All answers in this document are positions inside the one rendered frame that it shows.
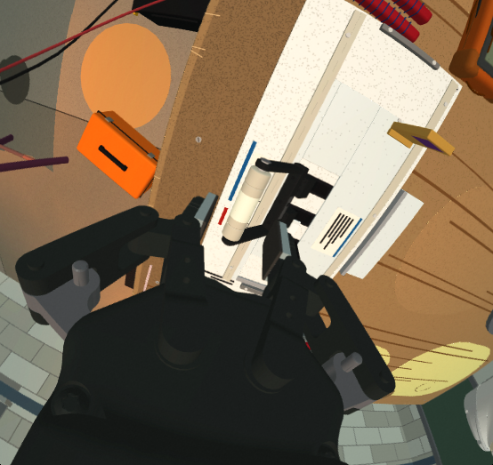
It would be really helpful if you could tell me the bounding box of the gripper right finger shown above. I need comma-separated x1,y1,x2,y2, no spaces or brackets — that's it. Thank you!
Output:
262,220,397,401

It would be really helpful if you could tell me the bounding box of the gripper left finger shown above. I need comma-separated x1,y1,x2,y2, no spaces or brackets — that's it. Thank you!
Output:
15,192,220,301

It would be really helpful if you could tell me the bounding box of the small grey bar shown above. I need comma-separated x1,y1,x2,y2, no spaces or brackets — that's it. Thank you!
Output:
235,275,268,293

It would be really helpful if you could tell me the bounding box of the white ledge plate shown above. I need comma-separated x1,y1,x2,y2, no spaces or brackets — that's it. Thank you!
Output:
338,188,425,280

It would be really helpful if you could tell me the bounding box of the black breaker toggle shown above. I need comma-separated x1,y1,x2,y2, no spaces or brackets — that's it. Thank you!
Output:
287,204,319,228
303,175,335,201

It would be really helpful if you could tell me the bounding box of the white interlock plate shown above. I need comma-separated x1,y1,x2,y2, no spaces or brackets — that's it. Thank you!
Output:
298,79,415,258

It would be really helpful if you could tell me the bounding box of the white speckled breaker panel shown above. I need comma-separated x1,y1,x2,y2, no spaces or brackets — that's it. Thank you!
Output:
199,0,464,293

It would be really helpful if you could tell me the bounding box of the pale yellow oval cloth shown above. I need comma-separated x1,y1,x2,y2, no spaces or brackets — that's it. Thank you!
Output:
374,341,492,397

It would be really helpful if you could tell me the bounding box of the dark green mat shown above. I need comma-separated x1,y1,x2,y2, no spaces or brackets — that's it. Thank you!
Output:
418,379,493,465

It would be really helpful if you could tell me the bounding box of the orange round disc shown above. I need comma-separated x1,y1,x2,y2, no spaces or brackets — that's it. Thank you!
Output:
79,22,173,130

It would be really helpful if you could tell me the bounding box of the yellow block with purple patch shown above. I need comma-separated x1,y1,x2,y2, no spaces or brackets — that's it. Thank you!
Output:
386,121,456,156

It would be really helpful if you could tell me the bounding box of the brown speckled backboard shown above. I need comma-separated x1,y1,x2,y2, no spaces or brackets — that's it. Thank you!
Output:
148,0,326,214

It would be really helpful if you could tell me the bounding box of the grey metal strip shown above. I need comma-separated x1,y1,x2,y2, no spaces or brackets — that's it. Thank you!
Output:
378,22,440,70

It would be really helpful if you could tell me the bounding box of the orange handheld meter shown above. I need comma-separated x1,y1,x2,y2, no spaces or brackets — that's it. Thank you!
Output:
448,0,493,98

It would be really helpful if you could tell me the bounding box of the orange box with black handle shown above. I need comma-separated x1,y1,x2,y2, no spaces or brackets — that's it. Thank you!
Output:
76,109,160,200

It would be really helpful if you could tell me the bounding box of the cream cylinder in black bracket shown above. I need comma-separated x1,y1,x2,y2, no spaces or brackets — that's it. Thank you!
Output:
221,156,310,247

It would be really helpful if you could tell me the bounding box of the red cable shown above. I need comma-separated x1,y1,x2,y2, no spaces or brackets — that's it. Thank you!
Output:
0,0,211,75

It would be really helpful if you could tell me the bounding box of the black cable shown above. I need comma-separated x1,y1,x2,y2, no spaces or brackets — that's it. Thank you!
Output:
0,0,141,86

